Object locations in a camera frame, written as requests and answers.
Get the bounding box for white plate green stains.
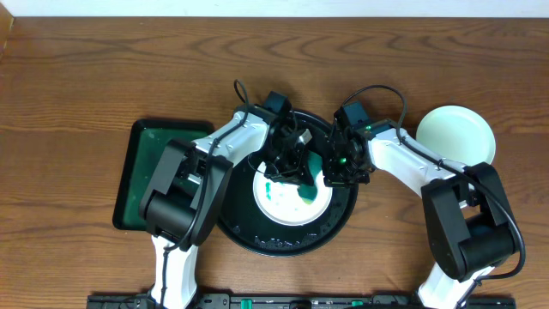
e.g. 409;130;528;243
252;152;334;227

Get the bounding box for green yellow sponge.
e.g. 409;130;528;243
297;152;323;204

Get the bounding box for rectangular dark green tray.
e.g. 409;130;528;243
112;118;214;231

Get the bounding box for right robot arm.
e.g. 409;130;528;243
323;102;525;308

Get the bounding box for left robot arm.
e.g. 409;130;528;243
139;92;313;308

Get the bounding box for round black tray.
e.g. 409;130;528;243
216;109;359;258

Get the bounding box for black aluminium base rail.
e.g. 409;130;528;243
85;292;518;309

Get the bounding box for mint green plate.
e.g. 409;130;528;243
416;106;496;166

